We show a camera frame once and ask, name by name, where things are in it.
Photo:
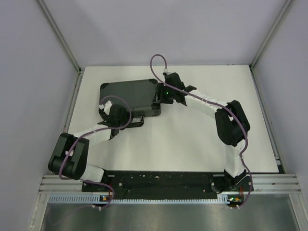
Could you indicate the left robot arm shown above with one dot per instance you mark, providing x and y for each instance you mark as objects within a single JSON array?
[{"x": 69, "y": 159}]

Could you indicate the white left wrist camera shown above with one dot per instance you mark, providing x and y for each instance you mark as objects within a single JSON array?
[{"x": 105, "y": 108}]

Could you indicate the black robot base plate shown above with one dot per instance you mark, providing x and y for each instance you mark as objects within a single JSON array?
[{"x": 171, "y": 184}]

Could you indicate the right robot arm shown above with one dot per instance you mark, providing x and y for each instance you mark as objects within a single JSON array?
[{"x": 231, "y": 122}]

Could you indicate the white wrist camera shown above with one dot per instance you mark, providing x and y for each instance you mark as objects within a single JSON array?
[
  {"x": 105, "y": 108},
  {"x": 166, "y": 72}
]

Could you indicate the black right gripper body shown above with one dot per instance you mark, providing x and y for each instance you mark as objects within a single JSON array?
[{"x": 164, "y": 95}]

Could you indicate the black poker set case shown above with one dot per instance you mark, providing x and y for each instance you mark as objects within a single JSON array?
[{"x": 139, "y": 97}]

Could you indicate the grey slotted cable duct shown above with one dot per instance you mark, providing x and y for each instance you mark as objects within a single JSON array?
[{"x": 102, "y": 199}]

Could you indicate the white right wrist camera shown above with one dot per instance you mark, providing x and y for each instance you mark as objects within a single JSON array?
[{"x": 166, "y": 72}]

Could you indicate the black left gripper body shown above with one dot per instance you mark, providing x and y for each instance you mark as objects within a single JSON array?
[{"x": 124, "y": 121}]

